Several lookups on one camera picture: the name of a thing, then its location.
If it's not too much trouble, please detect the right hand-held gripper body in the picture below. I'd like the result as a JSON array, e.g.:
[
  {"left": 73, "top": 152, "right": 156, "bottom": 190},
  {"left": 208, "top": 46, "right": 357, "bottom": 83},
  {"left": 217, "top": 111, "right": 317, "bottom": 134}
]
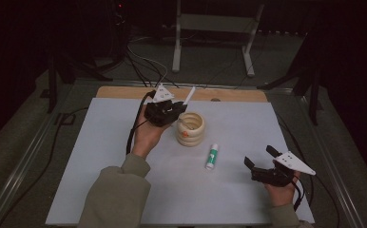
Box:
[{"left": 251, "top": 150, "right": 317, "bottom": 188}]

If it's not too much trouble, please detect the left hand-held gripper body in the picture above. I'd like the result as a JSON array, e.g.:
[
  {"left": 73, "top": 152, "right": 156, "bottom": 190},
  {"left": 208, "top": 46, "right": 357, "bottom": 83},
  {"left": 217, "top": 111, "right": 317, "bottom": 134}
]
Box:
[{"left": 144, "top": 84, "right": 188, "bottom": 127}]

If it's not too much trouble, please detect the white pen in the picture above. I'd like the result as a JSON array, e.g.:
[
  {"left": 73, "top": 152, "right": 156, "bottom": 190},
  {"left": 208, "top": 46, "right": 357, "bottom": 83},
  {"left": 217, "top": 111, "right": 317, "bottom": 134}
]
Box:
[{"left": 182, "top": 86, "right": 197, "bottom": 106}]

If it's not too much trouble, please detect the cream ribbed pen holder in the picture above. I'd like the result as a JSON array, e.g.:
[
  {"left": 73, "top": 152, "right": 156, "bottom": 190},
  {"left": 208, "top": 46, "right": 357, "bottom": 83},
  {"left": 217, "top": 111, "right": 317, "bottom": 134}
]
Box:
[{"left": 176, "top": 111, "right": 206, "bottom": 147}]

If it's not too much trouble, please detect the green and white glue stick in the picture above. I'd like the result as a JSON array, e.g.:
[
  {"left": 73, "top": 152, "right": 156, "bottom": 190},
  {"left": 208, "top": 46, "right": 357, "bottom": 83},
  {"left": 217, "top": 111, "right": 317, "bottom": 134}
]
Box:
[{"left": 204, "top": 142, "right": 220, "bottom": 171}]

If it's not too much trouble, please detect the person's right hand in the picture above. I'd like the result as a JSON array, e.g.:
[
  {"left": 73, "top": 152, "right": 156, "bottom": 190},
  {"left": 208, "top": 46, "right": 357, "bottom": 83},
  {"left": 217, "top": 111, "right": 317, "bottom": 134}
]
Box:
[{"left": 263, "top": 172, "right": 301, "bottom": 208}]

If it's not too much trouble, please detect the person's left hand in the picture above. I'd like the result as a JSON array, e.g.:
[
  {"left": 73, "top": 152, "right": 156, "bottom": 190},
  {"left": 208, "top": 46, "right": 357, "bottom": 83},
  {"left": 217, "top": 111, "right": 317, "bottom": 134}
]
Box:
[{"left": 131, "top": 108, "right": 173, "bottom": 160}]

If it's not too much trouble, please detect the black stand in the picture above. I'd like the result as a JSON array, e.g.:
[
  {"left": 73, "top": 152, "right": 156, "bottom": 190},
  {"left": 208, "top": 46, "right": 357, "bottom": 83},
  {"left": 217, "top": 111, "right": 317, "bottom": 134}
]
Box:
[
  {"left": 47, "top": 51, "right": 114, "bottom": 114},
  {"left": 257, "top": 31, "right": 324, "bottom": 126}
]

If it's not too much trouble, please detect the white table sheet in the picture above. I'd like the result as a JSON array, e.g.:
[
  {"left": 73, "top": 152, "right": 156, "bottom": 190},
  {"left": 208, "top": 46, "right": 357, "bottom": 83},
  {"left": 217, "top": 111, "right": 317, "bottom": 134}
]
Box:
[{"left": 45, "top": 97, "right": 315, "bottom": 226}]

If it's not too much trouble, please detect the white metal stand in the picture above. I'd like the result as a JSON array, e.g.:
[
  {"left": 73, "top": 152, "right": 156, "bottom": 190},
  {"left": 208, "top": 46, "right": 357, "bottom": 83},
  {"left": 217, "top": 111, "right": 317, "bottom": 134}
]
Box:
[{"left": 171, "top": 0, "right": 265, "bottom": 78}]

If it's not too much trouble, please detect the dark equipment rack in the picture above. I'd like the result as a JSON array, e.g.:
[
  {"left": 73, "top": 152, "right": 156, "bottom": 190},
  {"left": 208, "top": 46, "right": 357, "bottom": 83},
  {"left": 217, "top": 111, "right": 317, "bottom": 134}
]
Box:
[{"left": 106, "top": 0, "right": 131, "bottom": 63}]

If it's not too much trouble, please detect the left hand-held gripper cable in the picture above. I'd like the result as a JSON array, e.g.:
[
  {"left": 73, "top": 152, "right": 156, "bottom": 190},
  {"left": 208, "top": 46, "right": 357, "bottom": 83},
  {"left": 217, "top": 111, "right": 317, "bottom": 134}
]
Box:
[{"left": 126, "top": 89, "right": 157, "bottom": 156}]

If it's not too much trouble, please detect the hand-held gripper cable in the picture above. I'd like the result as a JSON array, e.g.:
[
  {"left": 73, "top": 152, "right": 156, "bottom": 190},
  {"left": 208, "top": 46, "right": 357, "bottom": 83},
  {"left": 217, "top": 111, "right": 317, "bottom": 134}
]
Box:
[
  {"left": 290, "top": 177, "right": 315, "bottom": 213},
  {"left": 126, "top": 89, "right": 157, "bottom": 156}
]

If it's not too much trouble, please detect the right hand-held gripper cable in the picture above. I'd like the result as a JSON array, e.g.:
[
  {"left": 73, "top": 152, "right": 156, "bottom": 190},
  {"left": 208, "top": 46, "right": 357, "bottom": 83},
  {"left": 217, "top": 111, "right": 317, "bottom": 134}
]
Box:
[{"left": 290, "top": 177, "right": 315, "bottom": 213}]

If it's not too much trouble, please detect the black floor cable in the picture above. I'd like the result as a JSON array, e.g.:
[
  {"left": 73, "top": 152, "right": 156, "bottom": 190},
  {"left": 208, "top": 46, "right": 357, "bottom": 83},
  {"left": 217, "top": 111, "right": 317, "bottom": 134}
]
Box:
[
  {"left": 276, "top": 113, "right": 341, "bottom": 228},
  {"left": 0, "top": 106, "right": 89, "bottom": 228},
  {"left": 124, "top": 50, "right": 180, "bottom": 89}
]

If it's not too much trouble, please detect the white floor cable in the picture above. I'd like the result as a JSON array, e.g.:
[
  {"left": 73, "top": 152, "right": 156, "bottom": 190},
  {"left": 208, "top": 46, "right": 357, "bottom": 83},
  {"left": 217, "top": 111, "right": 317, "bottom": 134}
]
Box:
[{"left": 127, "top": 44, "right": 169, "bottom": 87}]

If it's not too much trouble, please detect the metal floor rail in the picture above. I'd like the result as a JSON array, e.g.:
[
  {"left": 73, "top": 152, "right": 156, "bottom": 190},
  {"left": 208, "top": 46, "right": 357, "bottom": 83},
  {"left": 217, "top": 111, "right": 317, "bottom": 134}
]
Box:
[
  {"left": 297, "top": 94, "right": 367, "bottom": 228},
  {"left": 0, "top": 105, "right": 62, "bottom": 228}
]

